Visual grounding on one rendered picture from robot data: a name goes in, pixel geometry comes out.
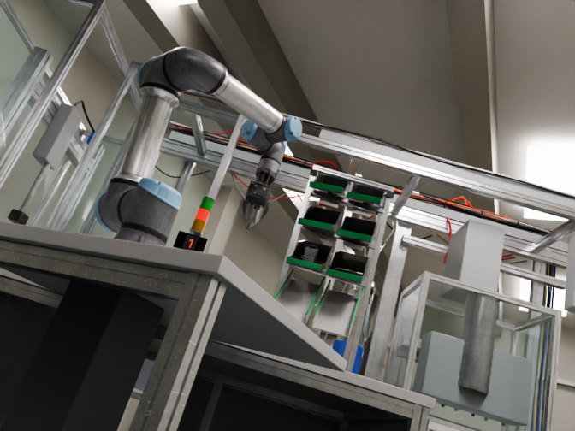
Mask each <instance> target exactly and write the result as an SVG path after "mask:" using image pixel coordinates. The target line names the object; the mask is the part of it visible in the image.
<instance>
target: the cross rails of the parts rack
mask: <svg viewBox="0 0 575 431"><path fill-rule="evenodd" d="M311 194H314V195H317V196H320V197H323V198H328V199H332V200H335V201H338V202H341V203H344V204H350V205H352V206H356V207H359V208H362V209H365V210H370V211H373V212H376V213H381V214H383V211H384V210H383V209H380V208H377V207H374V206H371V205H368V204H362V203H360V202H356V201H353V200H350V199H347V198H342V197H338V196H336V195H332V194H329V193H326V192H320V191H318V190H314V189H311ZM300 228H303V229H305V230H308V231H312V232H314V233H320V234H323V235H326V236H329V237H332V238H335V239H340V240H344V241H346V242H349V243H353V244H355V245H361V246H364V247H367V248H370V249H373V250H375V247H376V246H375V245H373V244H371V243H369V242H365V241H361V240H357V239H350V238H346V237H342V236H338V235H336V233H337V232H336V231H328V230H323V229H319V228H315V227H308V226H305V225H300ZM289 265H290V266H294V267H296V268H299V269H304V270H307V271H311V272H313V273H317V274H320V275H325V276H328V275H326V271H324V270H322V271H316V270H313V269H307V268H303V267H300V266H295V265H292V264H289ZM328 277H330V278H334V279H337V280H342V281H345V282H348V283H351V284H354V285H357V286H361V287H366V284H367V283H364V282H362V283H357V282H353V281H349V280H343V279H340V278H336V277H332V276H328Z"/></svg>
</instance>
